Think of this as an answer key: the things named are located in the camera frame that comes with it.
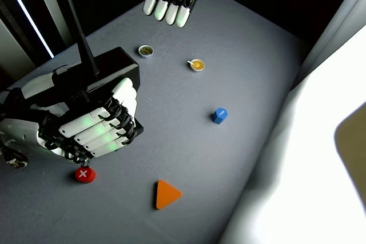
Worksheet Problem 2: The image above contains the black walkie-talkie radio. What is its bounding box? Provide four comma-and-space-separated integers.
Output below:
57, 0, 145, 139

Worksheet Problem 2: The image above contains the red round block white cross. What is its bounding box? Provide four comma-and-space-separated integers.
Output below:
74, 166, 97, 184

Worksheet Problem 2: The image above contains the small bowl of green soup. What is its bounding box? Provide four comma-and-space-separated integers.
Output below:
138, 44, 155, 59

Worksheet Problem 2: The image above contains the small bowl of orange soup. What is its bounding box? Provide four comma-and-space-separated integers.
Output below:
187, 58, 206, 72

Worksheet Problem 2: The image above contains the grey table cloth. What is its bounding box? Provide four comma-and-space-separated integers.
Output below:
0, 0, 312, 244

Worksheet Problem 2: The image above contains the orange triangle block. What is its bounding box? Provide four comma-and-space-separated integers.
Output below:
156, 179, 183, 210

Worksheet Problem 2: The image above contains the beige panel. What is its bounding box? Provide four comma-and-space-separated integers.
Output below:
0, 19, 37, 83

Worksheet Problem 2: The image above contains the blue hexagonal block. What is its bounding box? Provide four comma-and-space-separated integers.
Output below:
212, 107, 229, 125

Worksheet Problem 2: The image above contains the white light bar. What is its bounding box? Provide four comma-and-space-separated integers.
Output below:
0, 0, 55, 59

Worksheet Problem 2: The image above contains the large white rounded shell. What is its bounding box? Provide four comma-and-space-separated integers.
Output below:
220, 26, 366, 244

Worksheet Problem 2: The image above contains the olive rounded panel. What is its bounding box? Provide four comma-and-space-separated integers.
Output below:
334, 106, 366, 202

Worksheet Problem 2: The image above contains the white post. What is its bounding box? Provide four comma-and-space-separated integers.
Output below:
28, 0, 74, 48

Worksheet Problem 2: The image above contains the grey post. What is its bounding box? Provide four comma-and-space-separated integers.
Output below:
291, 0, 366, 90

